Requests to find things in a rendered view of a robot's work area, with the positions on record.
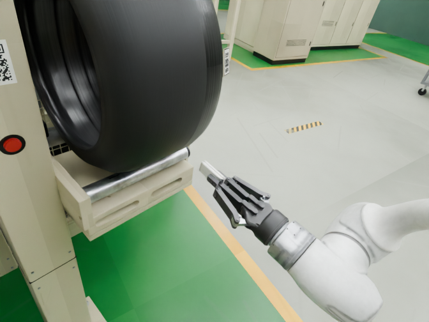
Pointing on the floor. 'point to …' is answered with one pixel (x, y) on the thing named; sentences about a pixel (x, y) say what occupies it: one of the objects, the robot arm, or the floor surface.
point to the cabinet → (287, 30)
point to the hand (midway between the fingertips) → (211, 174)
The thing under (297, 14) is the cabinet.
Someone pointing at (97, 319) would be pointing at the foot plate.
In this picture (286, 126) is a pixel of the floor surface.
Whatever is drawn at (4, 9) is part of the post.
